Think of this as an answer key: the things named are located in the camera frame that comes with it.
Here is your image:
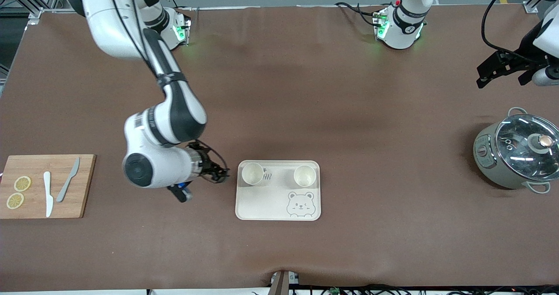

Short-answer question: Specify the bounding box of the white IKEA cup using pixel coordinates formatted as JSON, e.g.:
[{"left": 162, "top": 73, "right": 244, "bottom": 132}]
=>
[
  {"left": 293, "top": 165, "right": 317, "bottom": 188},
  {"left": 242, "top": 163, "right": 265, "bottom": 186}
]

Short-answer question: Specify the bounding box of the cream tray with bear print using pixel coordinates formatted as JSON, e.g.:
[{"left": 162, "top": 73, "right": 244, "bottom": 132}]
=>
[{"left": 235, "top": 160, "right": 321, "bottom": 221}]

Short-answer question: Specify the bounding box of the glass pot lid with knob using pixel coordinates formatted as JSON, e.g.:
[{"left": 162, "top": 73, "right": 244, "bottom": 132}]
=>
[{"left": 495, "top": 114, "right": 559, "bottom": 182}]

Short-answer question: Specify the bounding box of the grey-green electric cooking pot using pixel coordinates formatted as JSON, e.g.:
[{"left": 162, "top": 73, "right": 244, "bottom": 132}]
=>
[{"left": 473, "top": 107, "right": 559, "bottom": 194}]

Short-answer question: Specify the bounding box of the brown table cover mat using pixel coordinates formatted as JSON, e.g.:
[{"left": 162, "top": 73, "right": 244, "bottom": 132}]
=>
[{"left": 0, "top": 4, "right": 559, "bottom": 292}]

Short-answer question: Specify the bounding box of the grey plastic knife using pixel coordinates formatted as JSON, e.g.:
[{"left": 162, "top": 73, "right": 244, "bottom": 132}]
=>
[{"left": 56, "top": 157, "right": 81, "bottom": 203}]

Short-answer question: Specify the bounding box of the white plastic knife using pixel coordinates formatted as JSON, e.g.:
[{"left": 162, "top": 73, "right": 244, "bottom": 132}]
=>
[{"left": 43, "top": 171, "right": 54, "bottom": 218}]

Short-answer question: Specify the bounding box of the bamboo cutting board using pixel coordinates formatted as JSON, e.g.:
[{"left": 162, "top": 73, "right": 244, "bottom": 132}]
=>
[{"left": 0, "top": 154, "right": 97, "bottom": 219}]

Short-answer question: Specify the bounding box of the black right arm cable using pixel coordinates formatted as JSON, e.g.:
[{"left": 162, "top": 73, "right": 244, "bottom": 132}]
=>
[{"left": 190, "top": 140, "right": 231, "bottom": 184}]

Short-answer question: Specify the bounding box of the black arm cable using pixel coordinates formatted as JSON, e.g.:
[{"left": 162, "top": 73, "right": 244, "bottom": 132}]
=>
[
  {"left": 480, "top": 0, "right": 546, "bottom": 65},
  {"left": 190, "top": 140, "right": 231, "bottom": 184}
]

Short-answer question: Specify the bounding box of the aluminium frame profile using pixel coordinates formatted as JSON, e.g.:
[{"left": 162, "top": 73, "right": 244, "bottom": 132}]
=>
[
  {"left": 0, "top": 0, "right": 66, "bottom": 21},
  {"left": 523, "top": 0, "right": 552, "bottom": 14}
]

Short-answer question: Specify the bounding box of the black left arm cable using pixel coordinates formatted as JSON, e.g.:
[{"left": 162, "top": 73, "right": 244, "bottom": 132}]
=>
[{"left": 480, "top": 0, "right": 546, "bottom": 65}]

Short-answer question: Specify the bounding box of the metal table edge bracket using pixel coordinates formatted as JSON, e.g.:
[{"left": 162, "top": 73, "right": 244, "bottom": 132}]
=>
[{"left": 270, "top": 270, "right": 301, "bottom": 295}]

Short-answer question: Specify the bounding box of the black power cable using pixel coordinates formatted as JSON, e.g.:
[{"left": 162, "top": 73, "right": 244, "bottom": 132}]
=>
[{"left": 335, "top": 1, "right": 381, "bottom": 27}]

